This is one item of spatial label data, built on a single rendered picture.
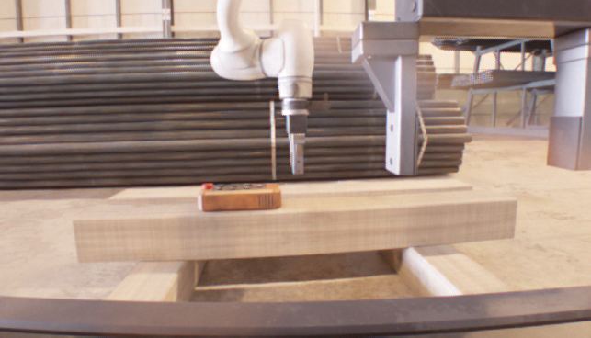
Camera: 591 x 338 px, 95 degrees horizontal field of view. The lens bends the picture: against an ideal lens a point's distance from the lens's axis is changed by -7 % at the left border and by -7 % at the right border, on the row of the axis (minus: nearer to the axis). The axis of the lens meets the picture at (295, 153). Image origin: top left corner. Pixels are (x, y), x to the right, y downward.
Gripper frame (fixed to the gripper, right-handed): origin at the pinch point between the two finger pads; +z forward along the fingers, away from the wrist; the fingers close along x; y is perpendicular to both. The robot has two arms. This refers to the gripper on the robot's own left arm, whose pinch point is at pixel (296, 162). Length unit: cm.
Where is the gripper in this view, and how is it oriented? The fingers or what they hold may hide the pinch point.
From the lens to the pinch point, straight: 81.6
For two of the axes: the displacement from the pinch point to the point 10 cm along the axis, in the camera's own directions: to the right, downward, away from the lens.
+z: 0.2, 9.9, 1.2
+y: -10.0, 0.3, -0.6
